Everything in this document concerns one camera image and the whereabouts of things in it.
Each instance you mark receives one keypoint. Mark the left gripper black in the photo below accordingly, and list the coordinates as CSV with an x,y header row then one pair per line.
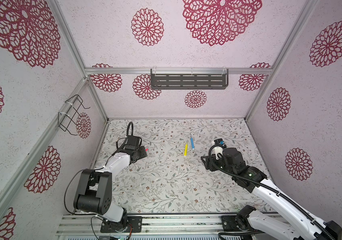
x,y
143,152

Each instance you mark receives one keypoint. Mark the black wire wall rack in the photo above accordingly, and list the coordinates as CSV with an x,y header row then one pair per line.
x,y
75,120

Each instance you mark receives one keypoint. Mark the yellow highlighter pen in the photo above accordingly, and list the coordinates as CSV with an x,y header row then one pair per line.
x,y
186,149

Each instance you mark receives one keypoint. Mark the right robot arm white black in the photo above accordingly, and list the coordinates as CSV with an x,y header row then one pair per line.
x,y
299,223

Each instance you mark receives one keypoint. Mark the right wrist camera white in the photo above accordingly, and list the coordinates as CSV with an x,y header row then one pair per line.
x,y
219,150

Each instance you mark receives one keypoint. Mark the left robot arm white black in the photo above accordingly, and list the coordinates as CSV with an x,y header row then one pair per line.
x,y
93,195

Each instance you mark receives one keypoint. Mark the dark grey slotted wall shelf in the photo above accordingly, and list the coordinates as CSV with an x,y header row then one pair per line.
x,y
188,81

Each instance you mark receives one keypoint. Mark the blue pen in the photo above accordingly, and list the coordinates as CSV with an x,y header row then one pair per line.
x,y
192,142

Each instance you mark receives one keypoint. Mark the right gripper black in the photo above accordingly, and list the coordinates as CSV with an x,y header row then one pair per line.
x,y
211,161

